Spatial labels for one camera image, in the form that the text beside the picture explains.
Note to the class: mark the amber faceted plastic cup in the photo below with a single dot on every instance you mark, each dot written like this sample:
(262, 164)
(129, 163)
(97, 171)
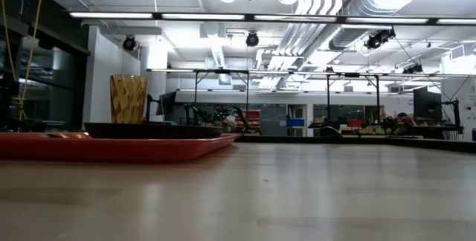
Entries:
(128, 99)

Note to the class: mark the black round plate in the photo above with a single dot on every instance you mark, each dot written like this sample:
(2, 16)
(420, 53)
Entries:
(156, 131)

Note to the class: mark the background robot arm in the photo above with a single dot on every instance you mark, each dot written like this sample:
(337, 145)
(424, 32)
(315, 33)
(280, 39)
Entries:
(241, 116)

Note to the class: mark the red plastic tray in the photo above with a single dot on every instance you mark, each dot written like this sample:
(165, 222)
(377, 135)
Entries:
(111, 150)

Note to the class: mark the black round spotlight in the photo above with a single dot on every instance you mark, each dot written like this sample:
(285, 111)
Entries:
(252, 39)
(129, 43)

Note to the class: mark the overhead light bar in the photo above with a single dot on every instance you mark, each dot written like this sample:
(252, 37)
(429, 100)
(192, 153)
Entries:
(111, 15)

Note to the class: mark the small black monitor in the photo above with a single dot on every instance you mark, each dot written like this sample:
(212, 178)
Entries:
(166, 103)

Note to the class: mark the red storage bins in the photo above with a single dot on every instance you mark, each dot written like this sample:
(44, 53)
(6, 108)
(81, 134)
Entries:
(255, 118)

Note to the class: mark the black ceiling light cluster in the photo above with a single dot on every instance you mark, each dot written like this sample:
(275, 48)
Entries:
(379, 38)

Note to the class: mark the blue storage bin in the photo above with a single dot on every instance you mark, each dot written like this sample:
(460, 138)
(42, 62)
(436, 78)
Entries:
(295, 122)

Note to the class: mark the black background desk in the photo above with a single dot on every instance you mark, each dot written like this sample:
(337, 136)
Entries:
(156, 122)

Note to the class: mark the person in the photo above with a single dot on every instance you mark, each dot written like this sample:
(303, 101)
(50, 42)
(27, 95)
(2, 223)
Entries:
(405, 119)

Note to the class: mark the large black monitor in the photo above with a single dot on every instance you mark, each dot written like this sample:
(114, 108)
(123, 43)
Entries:
(427, 103)

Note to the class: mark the cluttered background workbench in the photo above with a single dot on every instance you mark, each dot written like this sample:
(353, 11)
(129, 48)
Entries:
(439, 128)

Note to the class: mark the silver ventilation duct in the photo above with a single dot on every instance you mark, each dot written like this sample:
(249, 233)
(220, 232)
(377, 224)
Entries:
(372, 3)

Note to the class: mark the black aluminium table frame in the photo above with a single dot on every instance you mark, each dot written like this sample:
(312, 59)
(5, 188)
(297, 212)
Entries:
(427, 144)

